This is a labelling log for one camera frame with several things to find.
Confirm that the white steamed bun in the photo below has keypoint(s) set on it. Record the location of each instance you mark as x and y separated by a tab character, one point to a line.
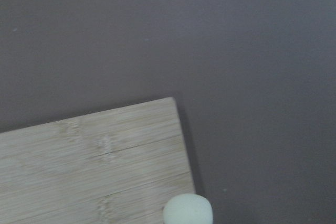
188	208

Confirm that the wooden cutting board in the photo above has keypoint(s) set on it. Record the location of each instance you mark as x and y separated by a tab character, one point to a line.
115	166

